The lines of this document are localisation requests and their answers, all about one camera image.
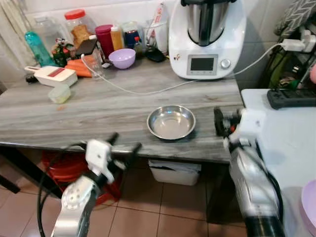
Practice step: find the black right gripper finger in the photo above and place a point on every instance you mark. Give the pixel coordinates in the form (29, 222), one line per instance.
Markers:
(218, 122)

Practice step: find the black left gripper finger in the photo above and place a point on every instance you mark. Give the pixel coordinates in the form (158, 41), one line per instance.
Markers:
(113, 138)
(134, 152)

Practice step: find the lilac plastic bowl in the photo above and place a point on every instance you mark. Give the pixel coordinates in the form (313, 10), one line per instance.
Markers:
(122, 59)
(310, 207)

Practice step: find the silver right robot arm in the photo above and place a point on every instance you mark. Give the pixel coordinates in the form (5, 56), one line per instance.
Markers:
(252, 182)

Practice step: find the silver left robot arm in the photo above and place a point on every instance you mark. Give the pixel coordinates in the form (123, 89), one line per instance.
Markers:
(74, 205)

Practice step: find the white plastic bin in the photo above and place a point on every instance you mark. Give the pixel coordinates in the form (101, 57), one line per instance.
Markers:
(174, 173)

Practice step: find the stainless steel bowl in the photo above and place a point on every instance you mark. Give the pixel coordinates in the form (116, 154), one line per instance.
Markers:
(171, 123)

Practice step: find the red plastic stool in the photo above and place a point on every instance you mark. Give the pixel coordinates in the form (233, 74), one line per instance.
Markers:
(64, 168)

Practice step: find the small clear food container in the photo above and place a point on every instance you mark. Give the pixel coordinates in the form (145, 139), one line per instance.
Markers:
(59, 94)

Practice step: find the green bag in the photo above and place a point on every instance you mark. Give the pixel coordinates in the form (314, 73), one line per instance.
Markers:
(276, 69)

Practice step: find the clear drinking glass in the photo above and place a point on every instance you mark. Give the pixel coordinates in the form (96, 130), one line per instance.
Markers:
(96, 66)

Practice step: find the orange carrot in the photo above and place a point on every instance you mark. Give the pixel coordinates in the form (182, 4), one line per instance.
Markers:
(79, 64)
(80, 72)

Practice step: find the white kitchen cooking machine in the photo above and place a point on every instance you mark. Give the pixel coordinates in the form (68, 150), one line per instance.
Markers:
(207, 44)

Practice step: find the white mandoline slicer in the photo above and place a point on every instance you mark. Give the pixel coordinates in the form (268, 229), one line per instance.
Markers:
(54, 75)

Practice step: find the black table leg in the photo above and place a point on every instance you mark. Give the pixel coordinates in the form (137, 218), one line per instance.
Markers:
(27, 168)

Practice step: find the small dark red-capped bottle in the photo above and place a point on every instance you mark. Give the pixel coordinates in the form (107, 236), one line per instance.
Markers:
(139, 48)

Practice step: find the pink plastic appliance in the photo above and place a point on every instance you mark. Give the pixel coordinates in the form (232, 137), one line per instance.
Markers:
(313, 74)

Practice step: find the black smartphone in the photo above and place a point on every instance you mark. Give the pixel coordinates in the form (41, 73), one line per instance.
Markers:
(86, 47)

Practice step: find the magenta tumbler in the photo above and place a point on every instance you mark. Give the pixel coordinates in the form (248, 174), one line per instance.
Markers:
(104, 42)

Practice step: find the orange bottle white cap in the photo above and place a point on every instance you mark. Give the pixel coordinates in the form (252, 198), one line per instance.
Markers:
(116, 39)

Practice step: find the green and red snack packet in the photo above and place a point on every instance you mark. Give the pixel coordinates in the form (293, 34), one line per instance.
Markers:
(62, 52)

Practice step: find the white power adapter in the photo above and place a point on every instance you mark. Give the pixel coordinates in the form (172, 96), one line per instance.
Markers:
(296, 43)

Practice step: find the blue jar clear lid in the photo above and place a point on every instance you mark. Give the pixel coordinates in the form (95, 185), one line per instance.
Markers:
(131, 35)

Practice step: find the red-lidded snack jar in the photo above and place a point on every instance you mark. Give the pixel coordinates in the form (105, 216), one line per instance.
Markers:
(79, 29)

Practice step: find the teal plastic bottle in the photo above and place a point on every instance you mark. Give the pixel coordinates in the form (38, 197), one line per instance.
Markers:
(37, 49)

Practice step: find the grey patterned oven mitt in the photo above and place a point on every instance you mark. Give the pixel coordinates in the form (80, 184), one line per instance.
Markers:
(294, 17)

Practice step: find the red and white packet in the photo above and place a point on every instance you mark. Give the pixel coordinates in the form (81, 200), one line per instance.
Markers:
(160, 12)

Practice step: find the clear plastic jar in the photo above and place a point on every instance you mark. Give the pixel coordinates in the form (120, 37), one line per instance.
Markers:
(47, 32)

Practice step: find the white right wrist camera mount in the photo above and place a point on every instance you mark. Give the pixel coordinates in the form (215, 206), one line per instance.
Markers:
(248, 126)

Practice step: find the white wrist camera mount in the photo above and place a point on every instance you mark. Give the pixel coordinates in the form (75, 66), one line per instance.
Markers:
(97, 154)
(248, 126)

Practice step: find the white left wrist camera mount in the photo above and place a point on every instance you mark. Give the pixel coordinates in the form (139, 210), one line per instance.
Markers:
(97, 154)

